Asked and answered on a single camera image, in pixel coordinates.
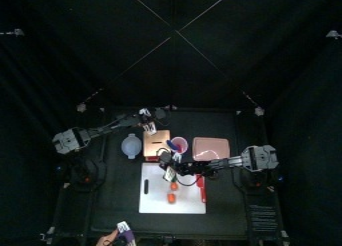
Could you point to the red toy knife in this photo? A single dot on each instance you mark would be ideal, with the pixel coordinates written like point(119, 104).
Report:
point(203, 191)

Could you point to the pink plastic cup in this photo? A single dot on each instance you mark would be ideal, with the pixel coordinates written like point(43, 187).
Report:
point(182, 143)

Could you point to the pink rectangular tray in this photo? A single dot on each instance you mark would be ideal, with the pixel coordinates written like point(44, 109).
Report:
point(211, 146)

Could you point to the purple white packet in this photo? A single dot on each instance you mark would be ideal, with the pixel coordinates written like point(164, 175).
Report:
point(126, 235)

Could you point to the silver frame bracket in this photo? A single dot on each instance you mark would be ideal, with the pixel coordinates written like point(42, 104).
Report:
point(259, 111)
point(82, 107)
point(333, 34)
point(18, 32)

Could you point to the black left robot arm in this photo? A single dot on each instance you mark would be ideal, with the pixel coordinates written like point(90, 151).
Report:
point(71, 140)

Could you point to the blue toy spoon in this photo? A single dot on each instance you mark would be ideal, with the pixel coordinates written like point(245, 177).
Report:
point(171, 144)

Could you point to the light blue plastic bowl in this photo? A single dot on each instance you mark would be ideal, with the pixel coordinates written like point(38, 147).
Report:
point(131, 146)

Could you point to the orange carrot piece green top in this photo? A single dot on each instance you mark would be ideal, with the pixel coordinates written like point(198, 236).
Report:
point(174, 186)

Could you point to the white cutting board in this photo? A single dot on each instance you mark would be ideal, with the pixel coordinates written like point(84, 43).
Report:
point(155, 203)

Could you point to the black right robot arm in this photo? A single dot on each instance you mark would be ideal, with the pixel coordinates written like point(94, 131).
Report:
point(258, 158)

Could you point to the person's hand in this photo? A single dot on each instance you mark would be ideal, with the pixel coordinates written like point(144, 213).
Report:
point(108, 239)

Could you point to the white text label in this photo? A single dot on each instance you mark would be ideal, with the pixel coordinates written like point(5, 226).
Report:
point(262, 218)

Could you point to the copper brown wooden box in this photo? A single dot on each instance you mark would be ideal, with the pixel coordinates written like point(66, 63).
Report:
point(156, 141)

